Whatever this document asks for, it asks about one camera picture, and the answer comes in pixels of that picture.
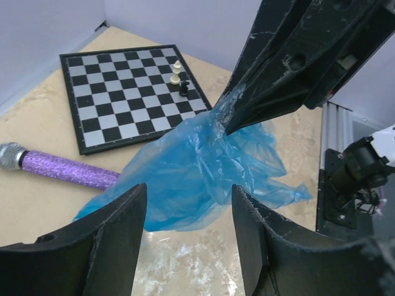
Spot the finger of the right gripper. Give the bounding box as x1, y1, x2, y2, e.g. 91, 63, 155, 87
217, 1, 296, 105
226, 0, 394, 134

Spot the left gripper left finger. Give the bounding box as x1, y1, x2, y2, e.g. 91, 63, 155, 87
1, 184, 147, 295

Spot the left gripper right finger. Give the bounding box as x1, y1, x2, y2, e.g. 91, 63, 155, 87
231, 185, 394, 295

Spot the blue plastic trash bag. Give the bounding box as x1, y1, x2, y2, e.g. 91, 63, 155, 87
77, 86, 312, 232

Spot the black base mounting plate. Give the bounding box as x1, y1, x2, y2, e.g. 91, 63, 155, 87
315, 149, 380, 242

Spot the white chess piece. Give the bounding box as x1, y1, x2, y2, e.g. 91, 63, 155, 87
170, 60, 181, 85

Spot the black chess piece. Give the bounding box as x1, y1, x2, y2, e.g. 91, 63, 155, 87
179, 81, 189, 97

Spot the purple glitter toy microphone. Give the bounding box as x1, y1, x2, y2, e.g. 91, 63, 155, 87
1, 142, 120, 191

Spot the black and silver chessboard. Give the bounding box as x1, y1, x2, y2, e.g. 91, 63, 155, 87
60, 44, 212, 155

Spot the front aluminium rail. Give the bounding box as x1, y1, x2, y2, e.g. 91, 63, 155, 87
319, 100, 371, 170

